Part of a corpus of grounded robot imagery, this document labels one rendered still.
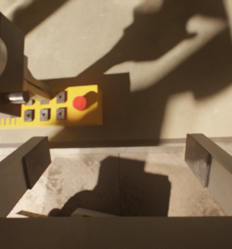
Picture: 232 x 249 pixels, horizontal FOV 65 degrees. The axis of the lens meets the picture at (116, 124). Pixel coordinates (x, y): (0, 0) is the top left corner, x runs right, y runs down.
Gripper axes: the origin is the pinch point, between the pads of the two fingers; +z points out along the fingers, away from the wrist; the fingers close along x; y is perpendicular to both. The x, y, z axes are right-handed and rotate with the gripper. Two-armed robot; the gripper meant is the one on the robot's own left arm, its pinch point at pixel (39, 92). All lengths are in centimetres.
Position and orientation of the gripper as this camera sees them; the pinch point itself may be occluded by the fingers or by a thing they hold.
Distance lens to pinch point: 38.9
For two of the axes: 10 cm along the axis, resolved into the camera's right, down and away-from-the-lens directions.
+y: 9.9, -0.4, -1.4
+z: 1.5, 1.2, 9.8
